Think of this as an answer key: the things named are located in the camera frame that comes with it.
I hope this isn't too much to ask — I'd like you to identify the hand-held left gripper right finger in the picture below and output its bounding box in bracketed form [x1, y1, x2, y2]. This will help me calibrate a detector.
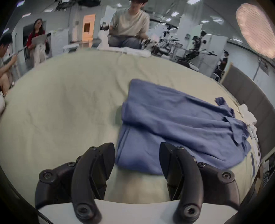
[159, 142, 241, 224]

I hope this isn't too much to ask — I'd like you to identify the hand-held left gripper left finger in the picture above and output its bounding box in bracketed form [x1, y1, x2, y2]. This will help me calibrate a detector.
[35, 142, 116, 224]

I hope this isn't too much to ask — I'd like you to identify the blue shirt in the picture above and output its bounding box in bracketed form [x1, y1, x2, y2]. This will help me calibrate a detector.
[115, 79, 252, 175]

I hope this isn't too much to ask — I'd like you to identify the bed with pale green sheet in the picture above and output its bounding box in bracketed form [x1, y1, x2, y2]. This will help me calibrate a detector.
[0, 48, 262, 204]

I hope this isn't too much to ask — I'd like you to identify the pile of white cloths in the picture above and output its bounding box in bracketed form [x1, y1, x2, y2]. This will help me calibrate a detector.
[236, 104, 259, 146]

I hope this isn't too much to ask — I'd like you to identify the grey padded headboard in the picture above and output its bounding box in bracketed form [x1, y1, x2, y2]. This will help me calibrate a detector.
[221, 63, 275, 159]

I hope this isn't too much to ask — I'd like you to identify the white cloth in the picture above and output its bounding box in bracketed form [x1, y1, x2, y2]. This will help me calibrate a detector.
[96, 45, 152, 58]

